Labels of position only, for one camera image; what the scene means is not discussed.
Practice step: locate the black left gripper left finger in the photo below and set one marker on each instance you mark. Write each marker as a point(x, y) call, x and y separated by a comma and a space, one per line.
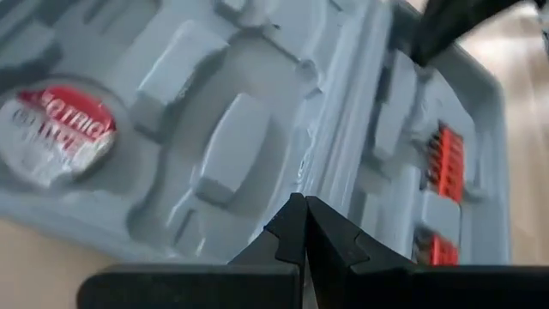
point(287, 240)

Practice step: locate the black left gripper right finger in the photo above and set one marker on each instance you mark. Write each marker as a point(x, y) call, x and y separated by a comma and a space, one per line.
point(334, 249)

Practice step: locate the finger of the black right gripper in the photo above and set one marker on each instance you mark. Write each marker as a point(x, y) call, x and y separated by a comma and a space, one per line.
point(472, 21)
point(435, 30)

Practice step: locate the grey plastic tool case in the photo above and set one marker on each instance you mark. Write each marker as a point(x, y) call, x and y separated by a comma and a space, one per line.
point(257, 107)

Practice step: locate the small orange tool holder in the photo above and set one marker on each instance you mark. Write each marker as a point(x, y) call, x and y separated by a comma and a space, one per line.
point(444, 251)

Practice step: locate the orange bit holder with bits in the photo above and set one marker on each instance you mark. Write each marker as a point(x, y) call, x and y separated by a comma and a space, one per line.
point(448, 163)

